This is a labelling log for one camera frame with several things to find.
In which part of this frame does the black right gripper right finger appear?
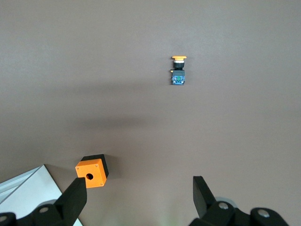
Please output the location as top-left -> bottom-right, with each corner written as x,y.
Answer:
189,176 -> 250,226

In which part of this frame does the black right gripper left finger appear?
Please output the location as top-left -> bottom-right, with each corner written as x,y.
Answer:
32,178 -> 88,226

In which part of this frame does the orange push button blue block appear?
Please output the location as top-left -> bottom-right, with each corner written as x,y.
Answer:
168,55 -> 188,86

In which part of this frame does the white drawer cabinet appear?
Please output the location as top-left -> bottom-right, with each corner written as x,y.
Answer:
0,164 -> 83,226

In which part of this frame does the orange button box black base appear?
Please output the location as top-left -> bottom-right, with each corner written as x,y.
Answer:
75,154 -> 110,189

